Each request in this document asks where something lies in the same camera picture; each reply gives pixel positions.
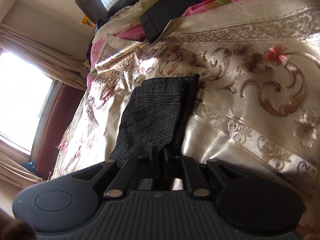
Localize black flat box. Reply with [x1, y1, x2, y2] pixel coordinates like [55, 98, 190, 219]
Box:
[140, 0, 201, 43]

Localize dark grey knit pants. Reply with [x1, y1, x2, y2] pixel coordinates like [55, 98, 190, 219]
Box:
[110, 74, 200, 191]

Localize floral satin bedspread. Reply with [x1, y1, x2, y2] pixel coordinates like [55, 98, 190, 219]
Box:
[52, 0, 319, 234]

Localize beige curtain right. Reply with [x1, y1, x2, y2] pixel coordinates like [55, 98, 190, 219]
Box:
[1, 23, 89, 90]

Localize beige curtain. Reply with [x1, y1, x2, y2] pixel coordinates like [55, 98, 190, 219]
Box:
[1, 23, 89, 90]
[0, 152, 46, 189]

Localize blue plastic bin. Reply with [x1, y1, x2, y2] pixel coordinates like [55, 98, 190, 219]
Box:
[23, 161, 43, 178]

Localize window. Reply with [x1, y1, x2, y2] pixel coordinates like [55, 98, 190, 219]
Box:
[1, 50, 57, 156]

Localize maroon padded window bench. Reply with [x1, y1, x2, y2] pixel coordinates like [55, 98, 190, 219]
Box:
[35, 84, 85, 179]

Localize beige curtain left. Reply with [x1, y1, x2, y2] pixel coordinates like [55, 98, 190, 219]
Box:
[0, 152, 46, 189]

